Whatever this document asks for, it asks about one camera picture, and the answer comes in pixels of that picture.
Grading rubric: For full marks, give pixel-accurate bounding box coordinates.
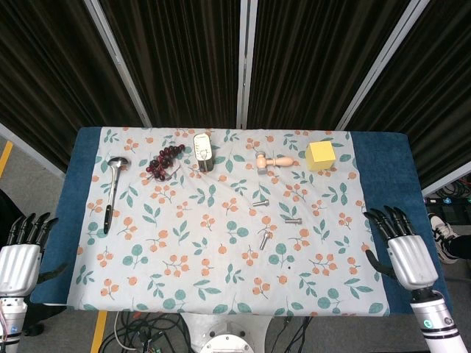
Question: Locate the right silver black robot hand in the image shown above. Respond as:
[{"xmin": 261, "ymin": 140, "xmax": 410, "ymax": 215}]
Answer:
[{"xmin": 363, "ymin": 205, "xmax": 439, "ymax": 292}]

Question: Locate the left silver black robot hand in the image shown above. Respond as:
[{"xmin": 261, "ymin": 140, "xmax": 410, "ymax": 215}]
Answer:
[{"xmin": 0, "ymin": 212, "xmax": 69, "ymax": 296}]

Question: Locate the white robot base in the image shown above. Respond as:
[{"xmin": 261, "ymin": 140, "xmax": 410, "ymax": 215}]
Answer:
[{"xmin": 185, "ymin": 312, "xmax": 275, "ymax": 353}]

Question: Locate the white and black sneaker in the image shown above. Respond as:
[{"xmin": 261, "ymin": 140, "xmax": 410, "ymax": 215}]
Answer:
[{"xmin": 429, "ymin": 215, "xmax": 460, "ymax": 264}]

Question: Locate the black power strip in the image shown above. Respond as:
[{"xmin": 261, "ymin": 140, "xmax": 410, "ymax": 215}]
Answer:
[{"xmin": 425, "ymin": 196, "xmax": 471, "ymax": 221}]

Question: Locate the blue table cover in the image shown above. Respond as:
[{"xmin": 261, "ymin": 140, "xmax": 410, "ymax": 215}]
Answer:
[{"xmin": 29, "ymin": 126, "xmax": 452, "ymax": 315}]

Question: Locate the yellow cube block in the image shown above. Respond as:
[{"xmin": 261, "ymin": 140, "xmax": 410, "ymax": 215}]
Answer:
[{"xmin": 305, "ymin": 140, "xmax": 337, "ymax": 172}]

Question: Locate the small wooden toy hammer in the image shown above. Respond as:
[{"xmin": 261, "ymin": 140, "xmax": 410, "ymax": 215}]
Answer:
[{"xmin": 255, "ymin": 151, "xmax": 295, "ymax": 176}]

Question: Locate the black pleated partition panel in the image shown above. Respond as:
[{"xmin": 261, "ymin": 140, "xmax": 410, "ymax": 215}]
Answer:
[
  {"xmin": 0, "ymin": 0, "xmax": 145, "ymax": 174},
  {"xmin": 248, "ymin": 0, "xmax": 412, "ymax": 129},
  {"xmin": 345, "ymin": 0, "xmax": 471, "ymax": 190},
  {"xmin": 99, "ymin": 0, "xmax": 243, "ymax": 128}
]

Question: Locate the dark red grape bunch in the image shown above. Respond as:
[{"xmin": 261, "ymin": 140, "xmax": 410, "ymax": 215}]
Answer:
[{"xmin": 146, "ymin": 144, "xmax": 186, "ymax": 182}]

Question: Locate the floral white tablecloth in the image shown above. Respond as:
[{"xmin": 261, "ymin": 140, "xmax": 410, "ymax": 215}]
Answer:
[{"xmin": 65, "ymin": 126, "xmax": 391, "ymax": 317}]

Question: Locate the gold and black tin can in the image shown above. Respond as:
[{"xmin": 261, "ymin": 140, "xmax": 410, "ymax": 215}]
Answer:
[{"xmin": 193, "ymin": 132, "xmax": 216, "ymax": 172}]

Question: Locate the silver partition rail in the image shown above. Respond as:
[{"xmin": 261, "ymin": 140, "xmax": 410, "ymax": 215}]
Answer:
[{"xmin": 422, "ymin": 182, "xmax": 471, "ymax": 199}]

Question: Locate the steel ladle with black handle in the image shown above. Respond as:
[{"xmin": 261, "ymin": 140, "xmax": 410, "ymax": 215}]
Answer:
[{"xmin": 102, "ymin": 157, "xmax": 132, "ymax": 235}]

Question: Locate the black cable bundle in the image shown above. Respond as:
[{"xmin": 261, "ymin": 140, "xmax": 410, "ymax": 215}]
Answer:
[
  {"xmin": 281, "ymin": 315, "xmax": 314, "ymax": 353},
  {"xmin": 113, "ymin": 311, "xmax": 193, "ymax": 353}
]

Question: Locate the silver partition post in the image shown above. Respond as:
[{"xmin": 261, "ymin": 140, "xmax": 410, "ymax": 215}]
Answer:
[
  {"xmin": 82, "ymin": 0, "xmax": 152, "ymax": 128},
  {"xmin": 335, "ymin": 0, "xmax": 431, "ymax": 130},
  {"xmin": 235, "ymin": 0, "xmax": 258, "ymax": 129}
]

